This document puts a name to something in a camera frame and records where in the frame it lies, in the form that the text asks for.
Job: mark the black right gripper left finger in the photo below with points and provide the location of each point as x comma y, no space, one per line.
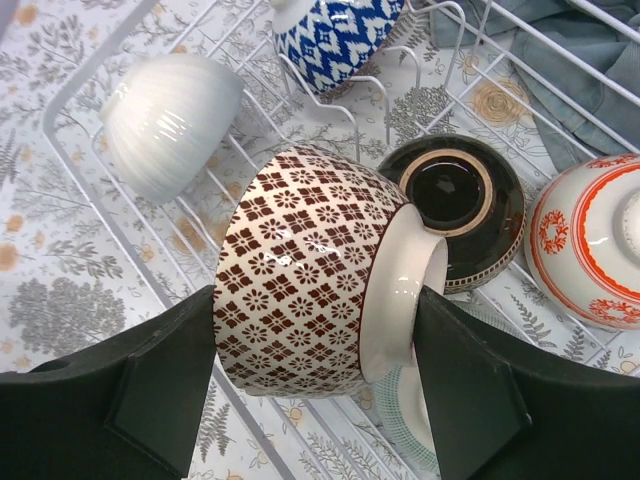
128,407

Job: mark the pale green bowl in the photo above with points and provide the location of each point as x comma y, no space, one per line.
401,407

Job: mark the white wire dish rack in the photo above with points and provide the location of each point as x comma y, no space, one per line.
412,88

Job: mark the plain white ribbed bowl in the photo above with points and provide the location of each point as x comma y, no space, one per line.
166,118

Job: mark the light blue cloth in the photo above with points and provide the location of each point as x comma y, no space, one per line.
570,63

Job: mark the black glazed bowl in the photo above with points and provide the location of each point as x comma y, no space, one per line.
468,193

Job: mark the brown floral pattern bowl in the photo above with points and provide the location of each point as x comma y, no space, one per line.
319,278

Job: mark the orange white floral bowl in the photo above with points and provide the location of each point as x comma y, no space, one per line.
582,241

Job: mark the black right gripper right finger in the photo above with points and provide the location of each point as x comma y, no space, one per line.
501,408

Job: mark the blue white zigzag bowl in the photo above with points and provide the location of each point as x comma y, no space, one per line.
327,42

